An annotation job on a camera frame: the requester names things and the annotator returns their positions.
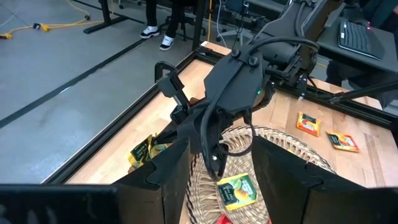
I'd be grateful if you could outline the black desk leg base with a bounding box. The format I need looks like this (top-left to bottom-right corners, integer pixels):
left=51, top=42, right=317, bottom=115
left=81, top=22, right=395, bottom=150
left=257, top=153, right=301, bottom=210
left=83, top=0, right=129, bottom=35

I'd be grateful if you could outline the green yellow tea packet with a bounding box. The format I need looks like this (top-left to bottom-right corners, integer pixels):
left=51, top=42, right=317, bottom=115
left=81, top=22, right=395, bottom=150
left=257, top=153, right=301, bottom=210
left=216, top=172, right=259, bottom=212

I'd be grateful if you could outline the yellow floor extension cord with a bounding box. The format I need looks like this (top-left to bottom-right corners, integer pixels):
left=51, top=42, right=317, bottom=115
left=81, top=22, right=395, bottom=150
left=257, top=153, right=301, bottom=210
left=0, top=0, right=106, bottom=40

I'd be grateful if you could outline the person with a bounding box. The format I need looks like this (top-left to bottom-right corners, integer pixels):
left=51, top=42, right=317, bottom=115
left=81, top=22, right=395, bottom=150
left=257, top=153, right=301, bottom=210
left=139, top=0, right=188, bottom=52

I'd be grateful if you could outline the red orange foil tea packet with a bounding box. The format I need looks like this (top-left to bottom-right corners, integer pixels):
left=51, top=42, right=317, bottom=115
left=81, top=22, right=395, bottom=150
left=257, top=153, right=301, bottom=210
left=215, top=213, right=236, bottom=224

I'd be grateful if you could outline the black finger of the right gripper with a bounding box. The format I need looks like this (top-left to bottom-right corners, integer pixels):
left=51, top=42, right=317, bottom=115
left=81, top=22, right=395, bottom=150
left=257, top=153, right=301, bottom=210
left=157, top=128, right=188, bottom=147
left=201, top=138, right=231, bottom=182

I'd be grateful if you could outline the dark grey desk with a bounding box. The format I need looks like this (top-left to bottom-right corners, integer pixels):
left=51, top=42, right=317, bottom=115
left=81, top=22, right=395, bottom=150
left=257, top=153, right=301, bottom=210
left=316, top=2, right=398, bottom=75

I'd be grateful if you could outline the black computer keyboard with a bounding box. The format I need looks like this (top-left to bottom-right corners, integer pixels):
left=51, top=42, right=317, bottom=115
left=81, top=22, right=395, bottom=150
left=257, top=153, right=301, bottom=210
left=338, top=19, right=385, bottom=61

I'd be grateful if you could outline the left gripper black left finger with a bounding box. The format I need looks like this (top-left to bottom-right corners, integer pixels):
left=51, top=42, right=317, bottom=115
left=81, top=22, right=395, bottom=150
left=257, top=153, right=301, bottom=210
left=113, top=136, right=192, bottom=224

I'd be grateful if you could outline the yellow hanging cord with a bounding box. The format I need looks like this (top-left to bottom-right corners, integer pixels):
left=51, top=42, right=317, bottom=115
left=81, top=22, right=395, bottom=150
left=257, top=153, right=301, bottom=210
left=206, top=0, right=215, bottom=42

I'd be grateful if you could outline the black rig post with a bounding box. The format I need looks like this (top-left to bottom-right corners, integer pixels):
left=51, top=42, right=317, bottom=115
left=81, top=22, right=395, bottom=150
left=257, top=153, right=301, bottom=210
left=192, top=0, right=207, bottom=52

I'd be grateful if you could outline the round woven straw placemat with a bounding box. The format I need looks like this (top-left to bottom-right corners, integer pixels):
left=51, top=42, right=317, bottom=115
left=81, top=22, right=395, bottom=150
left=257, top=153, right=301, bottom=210
left=185, top=125, right=337, bottom=224

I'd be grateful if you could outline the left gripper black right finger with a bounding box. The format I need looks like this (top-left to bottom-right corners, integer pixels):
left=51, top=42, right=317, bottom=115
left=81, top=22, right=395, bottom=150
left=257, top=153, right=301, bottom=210
left=251, top=135, right=367, bottom=224

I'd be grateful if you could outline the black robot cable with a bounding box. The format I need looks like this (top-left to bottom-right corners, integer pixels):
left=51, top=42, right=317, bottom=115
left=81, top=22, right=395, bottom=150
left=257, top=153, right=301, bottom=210
left=231, top=35, right=320, bottom=58
left=200, top=98, right=256, bottom=182

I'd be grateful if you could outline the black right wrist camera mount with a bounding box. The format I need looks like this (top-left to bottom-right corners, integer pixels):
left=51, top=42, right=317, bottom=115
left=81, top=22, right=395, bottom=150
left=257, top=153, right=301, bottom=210
left=154, top=60, right=192, bottom=125

